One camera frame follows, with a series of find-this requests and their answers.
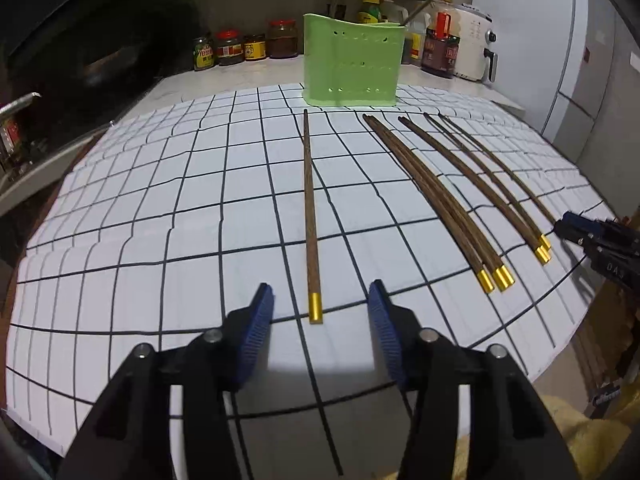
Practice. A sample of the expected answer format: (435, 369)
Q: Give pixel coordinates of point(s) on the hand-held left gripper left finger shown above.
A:
(260, 330)

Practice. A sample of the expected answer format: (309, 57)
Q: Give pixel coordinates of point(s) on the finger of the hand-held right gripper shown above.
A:
(570, 235)
(575, 221)

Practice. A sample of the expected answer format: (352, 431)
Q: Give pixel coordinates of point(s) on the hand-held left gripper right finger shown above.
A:
(382, 330)

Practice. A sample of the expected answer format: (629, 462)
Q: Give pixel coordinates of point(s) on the green perforated utensil holder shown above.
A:
(350, 60)

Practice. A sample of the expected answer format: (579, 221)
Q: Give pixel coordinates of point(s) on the white black grid mat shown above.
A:
(150, 235)

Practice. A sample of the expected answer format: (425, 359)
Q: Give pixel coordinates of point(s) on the yellow cloth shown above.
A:
(590, 440)

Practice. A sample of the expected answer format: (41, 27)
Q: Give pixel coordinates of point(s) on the grey refrigerator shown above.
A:
(525, 35)

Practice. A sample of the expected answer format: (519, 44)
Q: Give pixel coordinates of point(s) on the white air fryer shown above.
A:
(472, 42)

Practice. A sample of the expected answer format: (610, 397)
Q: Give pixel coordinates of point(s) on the red cap soy sauce bottle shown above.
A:
(440, 50)

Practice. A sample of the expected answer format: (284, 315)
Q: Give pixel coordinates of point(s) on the small yellow label bottle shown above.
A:
(417, 47)

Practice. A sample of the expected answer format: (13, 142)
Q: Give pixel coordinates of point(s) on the small dark sauce bottle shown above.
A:
(406, 47)

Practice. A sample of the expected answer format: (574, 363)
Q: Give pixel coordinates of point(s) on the large cooking oil bottle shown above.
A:
(444, 2)

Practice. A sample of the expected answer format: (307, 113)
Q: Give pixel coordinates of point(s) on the clear plastic jug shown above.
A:
(395, 11)

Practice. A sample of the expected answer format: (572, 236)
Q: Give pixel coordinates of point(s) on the green label jar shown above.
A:
(203, 55)

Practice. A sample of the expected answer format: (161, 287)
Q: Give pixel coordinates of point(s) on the yellow label jar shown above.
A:
(255, 47)

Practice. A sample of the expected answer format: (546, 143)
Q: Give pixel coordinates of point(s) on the red lid sauce jar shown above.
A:
(230, 49)

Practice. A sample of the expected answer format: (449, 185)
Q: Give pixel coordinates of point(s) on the dark chili paste jar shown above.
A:
(283, 40)

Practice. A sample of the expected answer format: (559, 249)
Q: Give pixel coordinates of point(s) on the yellow cap green bottle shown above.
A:
(371, 10)

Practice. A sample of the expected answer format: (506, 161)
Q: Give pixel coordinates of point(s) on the dark glass bottle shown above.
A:
(337, 6)

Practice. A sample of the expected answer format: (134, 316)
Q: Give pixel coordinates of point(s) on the dark kitchen appliance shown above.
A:
(75, 35)

